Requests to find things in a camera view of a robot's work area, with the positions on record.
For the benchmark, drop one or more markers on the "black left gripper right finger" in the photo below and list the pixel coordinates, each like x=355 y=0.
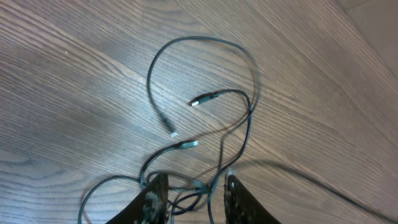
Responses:
x=240 y=206

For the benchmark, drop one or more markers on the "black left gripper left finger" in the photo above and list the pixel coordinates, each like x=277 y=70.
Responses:
x=149 y=207

